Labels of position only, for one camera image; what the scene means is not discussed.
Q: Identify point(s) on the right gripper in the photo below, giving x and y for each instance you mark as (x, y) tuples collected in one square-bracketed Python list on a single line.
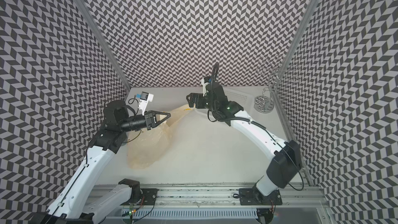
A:
[(199, 97)]

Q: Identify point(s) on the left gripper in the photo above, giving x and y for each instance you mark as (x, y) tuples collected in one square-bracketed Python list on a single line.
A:
[(152, 114)]

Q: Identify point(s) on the banana print plastic bag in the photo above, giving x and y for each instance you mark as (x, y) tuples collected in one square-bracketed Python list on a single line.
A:
[(144, 148)]

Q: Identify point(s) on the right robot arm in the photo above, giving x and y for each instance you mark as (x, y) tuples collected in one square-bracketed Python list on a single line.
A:
[(284, 157)]

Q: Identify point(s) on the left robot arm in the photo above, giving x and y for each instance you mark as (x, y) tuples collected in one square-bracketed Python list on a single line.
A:
[(70, 206)]

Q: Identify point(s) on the white plastic basket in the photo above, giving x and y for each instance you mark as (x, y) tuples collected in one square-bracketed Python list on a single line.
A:
[(236, 99)]

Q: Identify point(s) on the white vent grille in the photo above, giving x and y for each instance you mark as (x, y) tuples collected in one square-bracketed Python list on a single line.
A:
[(196, 213)]

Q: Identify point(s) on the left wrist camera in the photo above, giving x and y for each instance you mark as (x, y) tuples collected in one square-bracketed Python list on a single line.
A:
[(143, 99)]

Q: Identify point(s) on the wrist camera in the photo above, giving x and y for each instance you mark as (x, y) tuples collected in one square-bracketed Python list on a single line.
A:
[(208, 86), (143, 99)]

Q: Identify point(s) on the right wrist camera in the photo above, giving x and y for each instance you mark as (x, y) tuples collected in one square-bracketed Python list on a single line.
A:
[(208, 86)]

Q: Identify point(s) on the metal wire cup rack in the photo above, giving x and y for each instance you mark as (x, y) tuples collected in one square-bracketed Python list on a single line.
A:
[(273, 75)]

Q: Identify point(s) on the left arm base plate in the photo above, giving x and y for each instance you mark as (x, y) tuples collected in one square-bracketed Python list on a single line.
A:
[(142, 197)]

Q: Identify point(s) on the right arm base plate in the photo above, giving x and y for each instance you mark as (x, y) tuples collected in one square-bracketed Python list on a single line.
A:
[(252, 196)]

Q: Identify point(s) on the aluminium mounting rail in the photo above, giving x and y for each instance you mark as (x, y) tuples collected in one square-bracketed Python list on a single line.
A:
[(220, 195)]

